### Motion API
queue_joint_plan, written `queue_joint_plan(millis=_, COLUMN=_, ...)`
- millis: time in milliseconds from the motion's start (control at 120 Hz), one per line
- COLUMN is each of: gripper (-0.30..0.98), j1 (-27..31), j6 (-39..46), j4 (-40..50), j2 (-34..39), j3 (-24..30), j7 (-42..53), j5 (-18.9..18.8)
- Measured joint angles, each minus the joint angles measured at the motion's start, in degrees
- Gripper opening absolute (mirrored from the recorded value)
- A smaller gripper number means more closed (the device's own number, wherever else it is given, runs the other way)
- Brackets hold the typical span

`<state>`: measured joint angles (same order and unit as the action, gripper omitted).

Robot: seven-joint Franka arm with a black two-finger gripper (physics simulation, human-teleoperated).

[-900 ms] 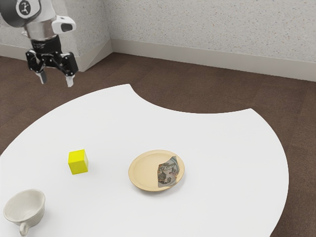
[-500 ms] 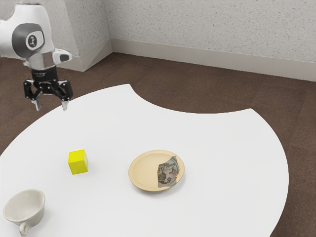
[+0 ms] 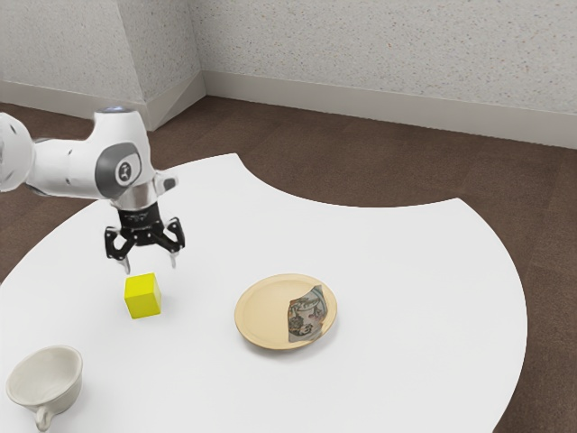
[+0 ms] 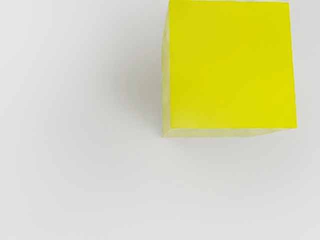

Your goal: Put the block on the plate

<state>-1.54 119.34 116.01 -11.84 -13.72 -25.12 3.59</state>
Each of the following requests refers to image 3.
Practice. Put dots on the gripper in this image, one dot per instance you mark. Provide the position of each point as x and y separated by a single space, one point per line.
140 223

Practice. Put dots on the tan round plate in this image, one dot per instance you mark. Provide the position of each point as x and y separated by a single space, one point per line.
270 315

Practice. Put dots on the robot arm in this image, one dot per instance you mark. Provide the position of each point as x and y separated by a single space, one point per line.
76 167

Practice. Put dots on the yellow cube block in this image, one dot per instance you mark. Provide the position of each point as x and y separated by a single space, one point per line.
143 295

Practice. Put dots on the white ceramic cup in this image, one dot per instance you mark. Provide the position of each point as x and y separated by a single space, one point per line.
43 374

